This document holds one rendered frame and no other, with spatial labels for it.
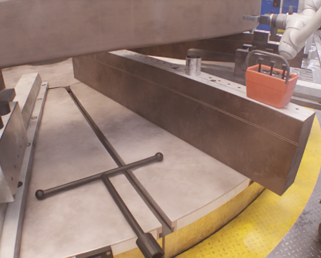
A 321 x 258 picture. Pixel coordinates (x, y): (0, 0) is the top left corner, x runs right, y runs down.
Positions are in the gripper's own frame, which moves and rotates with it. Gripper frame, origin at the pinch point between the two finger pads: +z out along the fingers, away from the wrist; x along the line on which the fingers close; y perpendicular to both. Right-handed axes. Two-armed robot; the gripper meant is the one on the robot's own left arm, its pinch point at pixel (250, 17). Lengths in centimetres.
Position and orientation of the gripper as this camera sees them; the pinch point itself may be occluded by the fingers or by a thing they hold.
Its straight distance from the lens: 168.4
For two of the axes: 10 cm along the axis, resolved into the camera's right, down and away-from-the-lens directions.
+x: -6.6, 3.6, -6.6
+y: 0.0, -8.7, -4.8
